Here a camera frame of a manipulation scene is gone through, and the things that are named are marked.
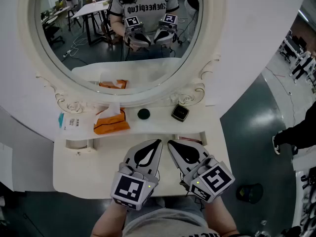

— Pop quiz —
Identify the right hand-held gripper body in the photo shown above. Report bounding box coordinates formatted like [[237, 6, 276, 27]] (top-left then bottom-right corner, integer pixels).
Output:
[[184, 157, 235, 203]]

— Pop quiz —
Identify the white vanity dressing table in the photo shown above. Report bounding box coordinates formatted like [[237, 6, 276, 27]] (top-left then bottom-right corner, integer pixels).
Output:
[[52, 102, 233, 200]]

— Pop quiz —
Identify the white packet with teal label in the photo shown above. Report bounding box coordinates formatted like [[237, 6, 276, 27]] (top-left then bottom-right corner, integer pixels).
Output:
[[58, 112, 94, 137]]

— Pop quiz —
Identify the white side table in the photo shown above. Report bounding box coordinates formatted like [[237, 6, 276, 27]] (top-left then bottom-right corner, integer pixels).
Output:
[[292, 166, 316, 237]]

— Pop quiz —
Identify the white office desk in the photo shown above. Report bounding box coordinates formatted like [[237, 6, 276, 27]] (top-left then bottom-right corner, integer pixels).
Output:
[[278, 30, 316, 88]]

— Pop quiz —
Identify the small black square box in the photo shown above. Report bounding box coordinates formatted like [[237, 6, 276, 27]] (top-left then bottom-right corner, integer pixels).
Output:
[[171, 104, 190, 122]]

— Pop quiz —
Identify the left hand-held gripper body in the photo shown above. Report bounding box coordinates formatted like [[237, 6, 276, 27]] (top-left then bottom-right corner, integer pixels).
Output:
[[110, 162, 159, 211]]

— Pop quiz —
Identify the black cap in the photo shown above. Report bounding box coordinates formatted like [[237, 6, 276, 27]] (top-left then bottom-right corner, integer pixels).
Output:
[[236, 183, 264, 204]]

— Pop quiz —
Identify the orange tissue pack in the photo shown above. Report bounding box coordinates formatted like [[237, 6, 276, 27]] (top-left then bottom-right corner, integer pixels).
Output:
[[93, 102, 131, 135]]

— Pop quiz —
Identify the person's right forearm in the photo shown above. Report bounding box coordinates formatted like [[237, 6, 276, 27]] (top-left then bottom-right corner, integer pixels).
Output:
[[204, 195, 240, 237]]

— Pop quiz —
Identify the person's grey shirt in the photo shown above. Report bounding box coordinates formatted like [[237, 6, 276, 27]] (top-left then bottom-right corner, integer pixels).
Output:
[[122, 196, 220, 237]]

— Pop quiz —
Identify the white drawer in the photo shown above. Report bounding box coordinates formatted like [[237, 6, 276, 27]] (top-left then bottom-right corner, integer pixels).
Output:
[[65, 138, 95, 157], [172, 131, 207, 147]]

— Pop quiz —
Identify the oval mirror with ornate frame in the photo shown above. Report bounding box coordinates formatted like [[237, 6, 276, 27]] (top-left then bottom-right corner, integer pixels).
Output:
[[16, 0, 229, 115]]

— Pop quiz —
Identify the dark round lid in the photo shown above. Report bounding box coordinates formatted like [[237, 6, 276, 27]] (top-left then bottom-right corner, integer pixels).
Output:
[[137, 108, 151, 120]]

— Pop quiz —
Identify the person's left forearm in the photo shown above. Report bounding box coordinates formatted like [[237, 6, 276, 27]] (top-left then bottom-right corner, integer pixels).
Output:
[[90, 198, 129, 237]]

